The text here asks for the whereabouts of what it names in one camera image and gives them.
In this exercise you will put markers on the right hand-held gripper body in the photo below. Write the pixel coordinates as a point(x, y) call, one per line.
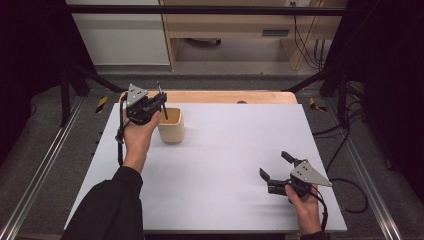
point(305, 176)

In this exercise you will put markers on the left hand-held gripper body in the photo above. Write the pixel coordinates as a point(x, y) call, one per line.
point(140, 108)

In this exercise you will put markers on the black pen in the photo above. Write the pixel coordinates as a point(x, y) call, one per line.
point(164, 108)

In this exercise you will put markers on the cream square pen holder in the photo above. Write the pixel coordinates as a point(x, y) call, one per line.
point(171, 131)

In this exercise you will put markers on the person's right hand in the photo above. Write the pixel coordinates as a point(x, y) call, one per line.
point(306, 210)

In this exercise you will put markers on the person's left hand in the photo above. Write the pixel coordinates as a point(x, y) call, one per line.
point(138, 143)

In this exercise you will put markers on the yellow black striped tape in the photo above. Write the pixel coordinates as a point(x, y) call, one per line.
point(313, 104)
point(101, 104)

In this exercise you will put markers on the white cabinet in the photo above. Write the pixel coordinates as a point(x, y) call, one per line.
point(123, 40)

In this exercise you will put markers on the black metal stand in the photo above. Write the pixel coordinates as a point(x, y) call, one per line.
point(341, 96)
point(65, 100)

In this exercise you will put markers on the light wooden desk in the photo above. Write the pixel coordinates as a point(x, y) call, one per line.
point(233, 23)

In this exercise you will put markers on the black curtain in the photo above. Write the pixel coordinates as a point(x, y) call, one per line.
point(393, 83)
point(30, 50)

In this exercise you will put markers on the white power strip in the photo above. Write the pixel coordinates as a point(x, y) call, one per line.
point(298, 2)

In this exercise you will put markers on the aluminium floor rail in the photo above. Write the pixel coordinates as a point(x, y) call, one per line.
point(33, 180)
point(366, 173)

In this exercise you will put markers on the black horizontal frame bar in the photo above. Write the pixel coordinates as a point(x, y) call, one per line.
point(200, 10)

